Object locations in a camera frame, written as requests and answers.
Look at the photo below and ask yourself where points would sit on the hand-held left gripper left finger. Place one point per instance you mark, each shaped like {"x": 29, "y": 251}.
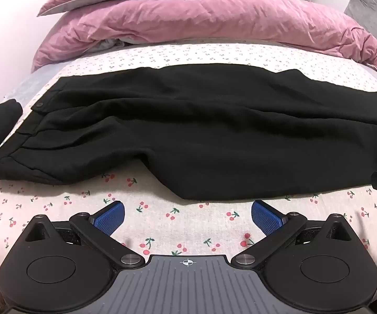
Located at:
{"x": 110, "y": 218}

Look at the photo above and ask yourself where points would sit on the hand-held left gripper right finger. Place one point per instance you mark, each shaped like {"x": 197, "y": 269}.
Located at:
{"x": 264, "y": 217}

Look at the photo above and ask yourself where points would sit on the black pants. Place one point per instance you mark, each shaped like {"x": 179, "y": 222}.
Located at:
{"x": 208, "y": 130}

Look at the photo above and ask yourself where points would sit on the cherry print bed sheet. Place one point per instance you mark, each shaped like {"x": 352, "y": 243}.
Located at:
{"x": 77, "y": 202}

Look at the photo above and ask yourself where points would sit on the grey cloth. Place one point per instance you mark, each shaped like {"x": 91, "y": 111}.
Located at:
{"x": 110, "y": 44}

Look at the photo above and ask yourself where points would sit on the pink duvet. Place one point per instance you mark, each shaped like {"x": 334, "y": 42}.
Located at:
{"x": 224, "y": 23}

